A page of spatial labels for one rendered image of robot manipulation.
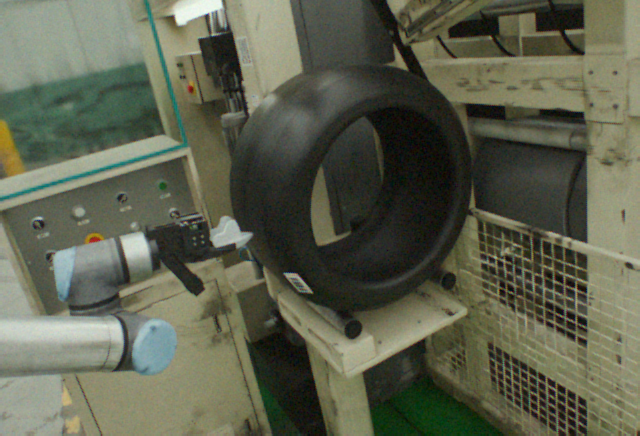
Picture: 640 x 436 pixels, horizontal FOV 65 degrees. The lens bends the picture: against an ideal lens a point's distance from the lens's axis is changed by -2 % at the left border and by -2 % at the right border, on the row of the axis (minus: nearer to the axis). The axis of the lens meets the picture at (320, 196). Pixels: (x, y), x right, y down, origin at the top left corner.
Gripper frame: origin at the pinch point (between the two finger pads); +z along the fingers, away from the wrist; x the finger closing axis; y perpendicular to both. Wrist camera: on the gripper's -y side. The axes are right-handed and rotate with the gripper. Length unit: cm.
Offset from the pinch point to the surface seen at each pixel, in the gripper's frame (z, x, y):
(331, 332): 16.3, -3.1, -26.9
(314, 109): 13.7, -9.2, 26.0
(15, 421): -79, 161, -126
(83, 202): -28, 57, 1
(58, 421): -59, 145, -123
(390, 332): 31.3, -5.6, -31.2
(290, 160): 7.1, -10.3, 17.2
